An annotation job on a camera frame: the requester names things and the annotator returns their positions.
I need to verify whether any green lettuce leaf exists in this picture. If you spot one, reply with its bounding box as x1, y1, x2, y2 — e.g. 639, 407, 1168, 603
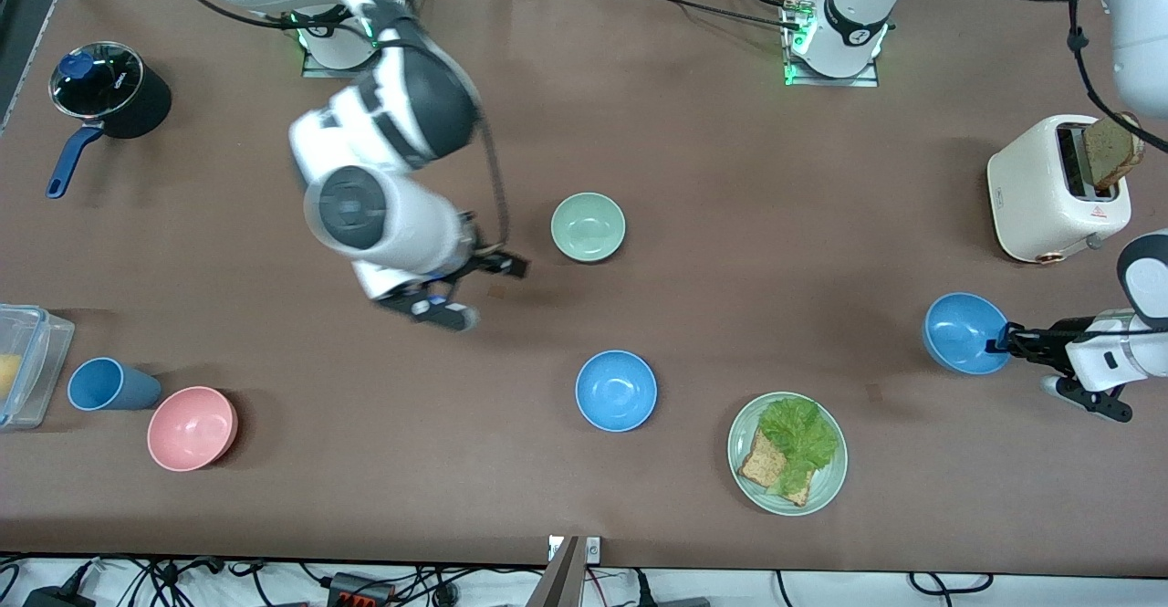
759, 396, 840, 498

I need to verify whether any black looped floor cable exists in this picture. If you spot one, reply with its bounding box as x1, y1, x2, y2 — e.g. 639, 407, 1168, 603
908, 572, 994, 596

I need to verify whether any cream toaster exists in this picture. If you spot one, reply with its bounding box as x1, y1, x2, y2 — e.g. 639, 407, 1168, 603
986, 114, 1134, 265

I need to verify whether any blue bowl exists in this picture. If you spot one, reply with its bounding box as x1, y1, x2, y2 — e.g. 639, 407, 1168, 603
575, 350, 658, 433
923, 292, 1012, 376

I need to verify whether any glass lid blue knob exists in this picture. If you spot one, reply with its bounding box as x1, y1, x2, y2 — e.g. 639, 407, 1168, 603
48, 41, 145, 120

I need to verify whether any grey camera pole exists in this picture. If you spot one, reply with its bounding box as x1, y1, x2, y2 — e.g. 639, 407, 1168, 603
525, 537, 582, 607

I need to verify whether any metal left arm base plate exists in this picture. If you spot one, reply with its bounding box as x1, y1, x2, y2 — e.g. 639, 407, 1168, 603
783, 0, 882, 89

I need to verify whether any brown toast slice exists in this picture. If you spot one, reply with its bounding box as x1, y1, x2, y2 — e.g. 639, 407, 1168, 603
1083, 112, 1145, 193

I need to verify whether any green plate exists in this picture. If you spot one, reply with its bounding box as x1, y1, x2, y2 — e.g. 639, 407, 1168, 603
727, 392, 849, 517

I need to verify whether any black power adapter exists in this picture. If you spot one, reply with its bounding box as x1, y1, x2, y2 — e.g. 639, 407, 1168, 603
23, 586, 97, 607

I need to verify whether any black orange power strip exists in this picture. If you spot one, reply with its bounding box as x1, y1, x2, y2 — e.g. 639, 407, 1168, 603
328, 572, 395, 607

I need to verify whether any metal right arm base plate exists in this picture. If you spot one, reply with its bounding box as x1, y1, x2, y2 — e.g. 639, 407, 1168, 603
301, 0, 404, 79

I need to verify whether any black pot blue handle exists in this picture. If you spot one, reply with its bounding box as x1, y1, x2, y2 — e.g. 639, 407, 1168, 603
46, 41, 173, 200

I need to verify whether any clear plastic container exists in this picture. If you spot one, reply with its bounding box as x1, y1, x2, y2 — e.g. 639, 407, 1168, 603
0, 304, 76, 431

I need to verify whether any pink bowl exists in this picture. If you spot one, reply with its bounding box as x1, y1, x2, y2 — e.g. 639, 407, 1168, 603
147, 386, 239, 473

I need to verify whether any black braided table cable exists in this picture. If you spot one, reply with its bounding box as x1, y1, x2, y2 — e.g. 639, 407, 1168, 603
593, 0, 804, 31

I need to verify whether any green bowl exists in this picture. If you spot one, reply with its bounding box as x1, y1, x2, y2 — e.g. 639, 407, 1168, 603
550, 192, 627, 264

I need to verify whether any blue cup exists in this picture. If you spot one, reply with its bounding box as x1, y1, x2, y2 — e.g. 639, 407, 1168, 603
68, 357, 163, 413

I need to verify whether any brown bread slice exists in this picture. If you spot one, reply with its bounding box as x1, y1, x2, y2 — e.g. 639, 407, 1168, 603
737, 429, 811, 508

